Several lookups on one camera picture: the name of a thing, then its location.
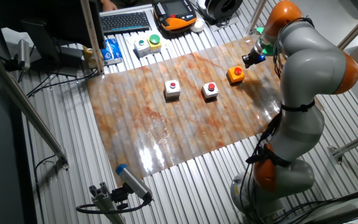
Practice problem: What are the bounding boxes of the black computer monitor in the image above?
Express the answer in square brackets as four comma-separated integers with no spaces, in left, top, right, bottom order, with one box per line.
[0,0,105,78]

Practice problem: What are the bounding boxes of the grey metal base plate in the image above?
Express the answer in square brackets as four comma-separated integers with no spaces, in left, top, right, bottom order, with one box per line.
[209,15,241,32]

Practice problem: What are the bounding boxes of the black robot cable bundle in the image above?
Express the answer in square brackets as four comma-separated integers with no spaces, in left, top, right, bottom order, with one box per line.
[237,17,316,224]

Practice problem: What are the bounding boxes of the grey box flat red button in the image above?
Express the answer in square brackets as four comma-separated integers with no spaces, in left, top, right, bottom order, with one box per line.
[163,79,182,101]

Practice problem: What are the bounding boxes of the black camera clamp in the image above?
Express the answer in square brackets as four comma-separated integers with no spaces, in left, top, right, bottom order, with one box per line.
[110,183,130,210]

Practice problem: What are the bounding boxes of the silver camera blue cap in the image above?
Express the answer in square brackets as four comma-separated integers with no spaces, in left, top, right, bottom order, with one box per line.
[115,163,154,203]

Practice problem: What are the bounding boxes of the short aluminium profile stub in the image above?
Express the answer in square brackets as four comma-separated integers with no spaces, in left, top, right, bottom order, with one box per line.
[88,182,126,224]

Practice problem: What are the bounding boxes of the blue white tissue packet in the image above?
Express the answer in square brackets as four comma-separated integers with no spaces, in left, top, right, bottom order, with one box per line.
[100,37,124,66]

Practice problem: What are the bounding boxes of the black round cable spool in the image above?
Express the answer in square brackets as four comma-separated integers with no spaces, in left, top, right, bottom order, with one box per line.
[204,0,244,21]

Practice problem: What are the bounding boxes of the orange black teach pendant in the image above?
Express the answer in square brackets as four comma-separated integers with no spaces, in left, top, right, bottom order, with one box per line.
[153,0,198,32]

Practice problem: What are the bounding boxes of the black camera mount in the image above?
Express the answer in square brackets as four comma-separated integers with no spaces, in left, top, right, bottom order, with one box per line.
[4,58,21,73]

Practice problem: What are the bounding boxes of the black computer keyboard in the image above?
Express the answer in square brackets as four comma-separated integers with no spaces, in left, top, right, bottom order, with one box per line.
[99,11,151,35]

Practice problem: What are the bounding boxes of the yellow box green mushroom button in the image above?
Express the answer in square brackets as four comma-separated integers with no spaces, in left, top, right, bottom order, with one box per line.
[147,34,163,54]

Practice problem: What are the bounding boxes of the marble pattern table mat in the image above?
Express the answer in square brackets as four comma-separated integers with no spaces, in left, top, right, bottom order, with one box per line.
[86,37,324,187]

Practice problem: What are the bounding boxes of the grey box red mushroom button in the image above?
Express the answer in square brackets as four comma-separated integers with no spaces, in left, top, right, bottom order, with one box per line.
[201,82,220,100]

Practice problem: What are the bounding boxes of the long dark frame bar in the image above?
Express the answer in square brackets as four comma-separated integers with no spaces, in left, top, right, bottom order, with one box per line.
[0,43,70,170]

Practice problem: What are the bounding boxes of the orange box red mushroom button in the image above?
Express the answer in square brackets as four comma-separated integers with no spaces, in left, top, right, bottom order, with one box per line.
[226,66,246,85]

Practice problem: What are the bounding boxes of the white computer mouse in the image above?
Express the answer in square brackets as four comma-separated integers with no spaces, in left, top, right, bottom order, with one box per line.
[190,18,205,34]

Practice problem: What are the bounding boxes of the yellow plastic bag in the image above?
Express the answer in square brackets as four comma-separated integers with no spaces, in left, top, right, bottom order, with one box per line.
[82,45,104,69]

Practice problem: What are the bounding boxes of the person's bare hand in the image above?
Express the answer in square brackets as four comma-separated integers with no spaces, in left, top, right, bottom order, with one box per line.
[100,0,118,12]

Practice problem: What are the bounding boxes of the tan aluminium upright post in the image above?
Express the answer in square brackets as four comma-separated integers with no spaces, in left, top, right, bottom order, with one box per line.
[79,0,106,75]

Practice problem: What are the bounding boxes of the plain silver camera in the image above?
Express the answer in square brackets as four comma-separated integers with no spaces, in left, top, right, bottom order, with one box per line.
[16,39,31,71]

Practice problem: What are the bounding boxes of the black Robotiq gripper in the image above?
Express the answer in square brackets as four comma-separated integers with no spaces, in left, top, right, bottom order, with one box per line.
[242,50,266,68]

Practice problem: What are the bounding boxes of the grey box small green button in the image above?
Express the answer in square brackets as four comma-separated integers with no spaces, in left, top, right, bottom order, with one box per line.
[133,38,151,58]

